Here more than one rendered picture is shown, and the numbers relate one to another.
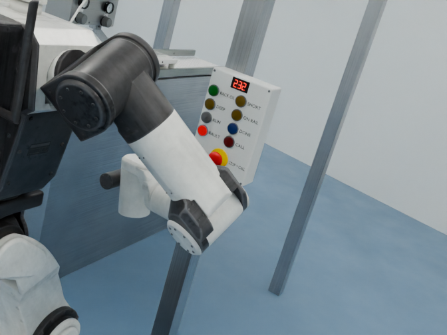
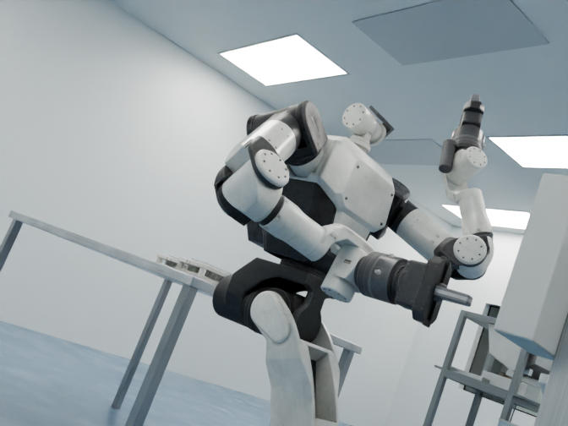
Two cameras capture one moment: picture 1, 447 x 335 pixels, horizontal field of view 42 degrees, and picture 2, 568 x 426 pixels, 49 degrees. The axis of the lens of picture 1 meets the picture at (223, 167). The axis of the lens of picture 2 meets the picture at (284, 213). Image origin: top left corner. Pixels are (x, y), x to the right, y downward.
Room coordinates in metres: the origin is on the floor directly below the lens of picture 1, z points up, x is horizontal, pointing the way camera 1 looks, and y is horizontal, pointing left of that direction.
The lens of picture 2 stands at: (1.35, -1.06, 0.79)
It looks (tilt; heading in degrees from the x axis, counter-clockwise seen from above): 10 degrees up; 109
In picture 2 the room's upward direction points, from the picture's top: 21 degrees clockwise
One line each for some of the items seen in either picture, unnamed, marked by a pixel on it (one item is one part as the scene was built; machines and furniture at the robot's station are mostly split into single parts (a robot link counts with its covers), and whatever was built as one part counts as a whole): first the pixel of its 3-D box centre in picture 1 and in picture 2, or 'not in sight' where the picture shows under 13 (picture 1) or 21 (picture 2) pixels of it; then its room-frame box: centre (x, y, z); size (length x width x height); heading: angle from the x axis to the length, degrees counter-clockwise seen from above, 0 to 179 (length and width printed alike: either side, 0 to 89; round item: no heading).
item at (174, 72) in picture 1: (166, 72); not in sight; (2.43, 0.35, 0.91); 1.32 x 0.02 x 0.03; 156
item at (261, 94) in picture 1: (233, 125); (553, 270); (1.43, 0.01, 1.03); 0.17 x 0.06 x 0.26; 66
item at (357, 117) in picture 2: not in sight; (363, 128); (0.95, 0.38, 1.31); 0.10 x 0.07 x 0.09; 66
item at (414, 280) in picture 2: not in sight; (408, 283); (1.22, 0.10, 0.94); 0.12 x 0.10 x 0.13; 156
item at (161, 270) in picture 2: not in sight; (177, 279); (0.00, 1.70, 0.82); 1.50 x 1.10 x 0.04; 155
